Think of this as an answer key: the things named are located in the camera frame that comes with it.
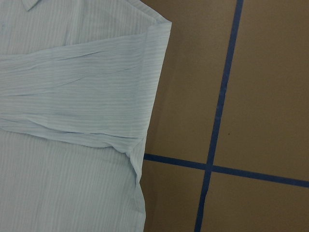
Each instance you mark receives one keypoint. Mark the light blue button-up shirt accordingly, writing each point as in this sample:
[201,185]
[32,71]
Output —
[78,80]

